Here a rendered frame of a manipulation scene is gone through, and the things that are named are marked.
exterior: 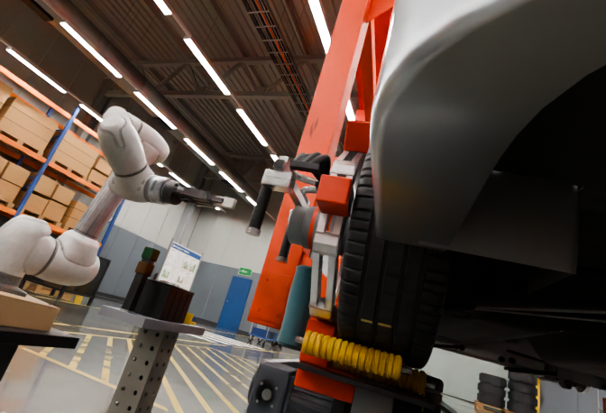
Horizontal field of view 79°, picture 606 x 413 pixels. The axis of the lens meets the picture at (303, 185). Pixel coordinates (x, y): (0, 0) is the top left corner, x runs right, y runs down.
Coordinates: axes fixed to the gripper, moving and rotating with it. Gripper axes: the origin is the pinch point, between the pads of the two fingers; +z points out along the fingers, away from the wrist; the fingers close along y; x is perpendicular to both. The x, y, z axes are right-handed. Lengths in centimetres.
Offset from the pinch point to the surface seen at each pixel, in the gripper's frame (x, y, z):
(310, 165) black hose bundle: 14.3, 4.8, 24.8
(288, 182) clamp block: 8.9, 2.5, 18.8
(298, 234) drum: -1.9, -12.2, 21.6
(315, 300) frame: -21.2, -2.4, 33.9
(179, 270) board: 43, -806, -503
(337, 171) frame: 11.1, 10.1, 34.2
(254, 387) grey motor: -50, -39, 13
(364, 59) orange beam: 179, -130, 2
